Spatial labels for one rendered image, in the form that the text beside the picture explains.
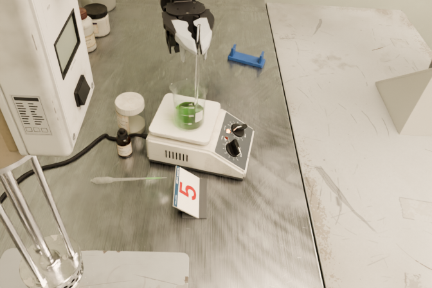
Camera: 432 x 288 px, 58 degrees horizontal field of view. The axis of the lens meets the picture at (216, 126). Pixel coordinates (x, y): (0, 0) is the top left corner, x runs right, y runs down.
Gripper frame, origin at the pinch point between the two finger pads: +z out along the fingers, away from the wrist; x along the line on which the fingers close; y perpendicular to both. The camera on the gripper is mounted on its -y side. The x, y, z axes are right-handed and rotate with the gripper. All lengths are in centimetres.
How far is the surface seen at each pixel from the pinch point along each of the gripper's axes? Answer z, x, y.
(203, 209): 14.9, 1.6, 25.5
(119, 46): -42, 13, 26
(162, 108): -4.4, 6.0, 17.1
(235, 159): 7.6, -6.3, 21.8
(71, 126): 33.3, 16.2, -16.7
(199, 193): 11.3, 1.5, 25.5
